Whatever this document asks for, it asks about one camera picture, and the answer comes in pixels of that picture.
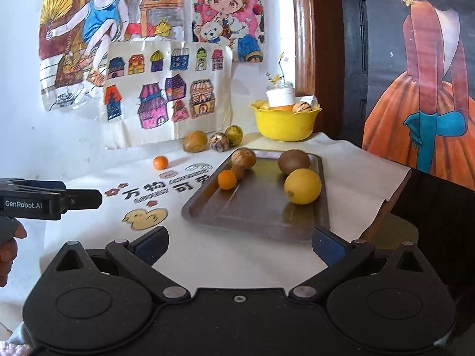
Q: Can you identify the small orange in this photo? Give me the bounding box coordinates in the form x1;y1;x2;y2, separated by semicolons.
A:
152;156;169;170
217;170;238;190

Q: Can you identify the purple speckled round fruit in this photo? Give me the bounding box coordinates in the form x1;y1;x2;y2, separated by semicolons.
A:
208;132;230;153

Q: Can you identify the green-yellow oval fruit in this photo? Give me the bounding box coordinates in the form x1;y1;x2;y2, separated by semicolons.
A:
225;125;244;147

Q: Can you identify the person's left hand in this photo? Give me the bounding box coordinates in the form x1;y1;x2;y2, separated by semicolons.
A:
0;219;27;288

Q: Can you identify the yellow lemon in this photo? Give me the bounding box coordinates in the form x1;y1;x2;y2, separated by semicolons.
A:
284;169;323;206

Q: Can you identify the metal rectangular tray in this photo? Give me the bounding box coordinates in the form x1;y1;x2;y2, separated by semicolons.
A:
181;149;330;243

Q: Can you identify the brown kiwi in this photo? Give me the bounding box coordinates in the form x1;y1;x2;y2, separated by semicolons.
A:
278;150;310;175

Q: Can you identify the small orange on tray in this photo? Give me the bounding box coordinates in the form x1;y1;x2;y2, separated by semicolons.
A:
217;170;238;190

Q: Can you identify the brown-yellow oval fruit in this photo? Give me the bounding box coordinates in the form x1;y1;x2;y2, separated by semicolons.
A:
182;131;208;153

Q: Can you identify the small brown fruit on tray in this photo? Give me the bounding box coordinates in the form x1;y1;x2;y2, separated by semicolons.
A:
231;165;244;181

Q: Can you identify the houses drawing paper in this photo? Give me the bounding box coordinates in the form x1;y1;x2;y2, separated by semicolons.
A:
100;40;233;150

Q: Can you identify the tan round fruit on tray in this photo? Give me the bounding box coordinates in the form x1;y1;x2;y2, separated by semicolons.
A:
231;148;257;170

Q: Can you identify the yellow plastic bowl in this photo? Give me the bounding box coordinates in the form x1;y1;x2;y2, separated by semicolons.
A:
250;101;322;142

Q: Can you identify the striped pepino in bowl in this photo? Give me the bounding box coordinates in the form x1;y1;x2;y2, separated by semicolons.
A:
292;101;312;113

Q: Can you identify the woman in orange dress poster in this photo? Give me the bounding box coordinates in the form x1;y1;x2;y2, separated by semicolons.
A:
362;0;474;189

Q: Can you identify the white orange cup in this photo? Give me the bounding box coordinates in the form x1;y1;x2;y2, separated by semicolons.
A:
266;83;295;111

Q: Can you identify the yellow pear in bowl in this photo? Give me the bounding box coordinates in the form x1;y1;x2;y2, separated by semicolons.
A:
253;100;269;109

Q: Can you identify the glass jar with yellow flowers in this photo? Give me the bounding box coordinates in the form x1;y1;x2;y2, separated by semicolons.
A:
266;52;293;91

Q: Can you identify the boy with fan drawing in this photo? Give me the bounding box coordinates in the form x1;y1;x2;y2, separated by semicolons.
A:
39;0;185;111

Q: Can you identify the girl with bear drawing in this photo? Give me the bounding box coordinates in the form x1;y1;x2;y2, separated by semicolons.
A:
191;0;265;63

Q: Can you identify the wooden door frame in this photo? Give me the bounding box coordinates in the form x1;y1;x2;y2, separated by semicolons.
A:
293;0;316;96

